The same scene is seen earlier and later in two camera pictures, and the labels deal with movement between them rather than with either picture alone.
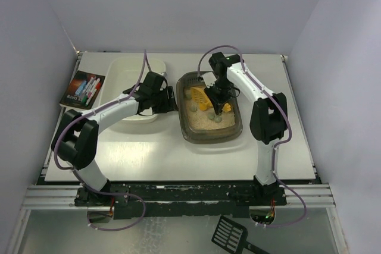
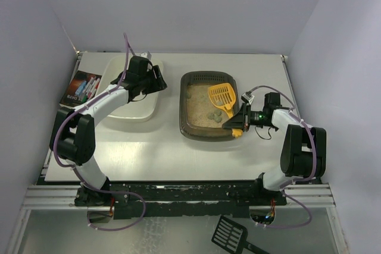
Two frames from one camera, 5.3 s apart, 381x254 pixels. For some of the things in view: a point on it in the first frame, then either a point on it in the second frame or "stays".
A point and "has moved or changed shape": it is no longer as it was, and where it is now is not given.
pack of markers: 87,89 stays
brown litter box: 205,127 stays
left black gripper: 170,99 → 155,78
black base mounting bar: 145,201 stays
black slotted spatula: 233,237 stays
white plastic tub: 122,74 stays
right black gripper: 218,94 → 244,117
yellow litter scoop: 200,96 has moved or changed shape
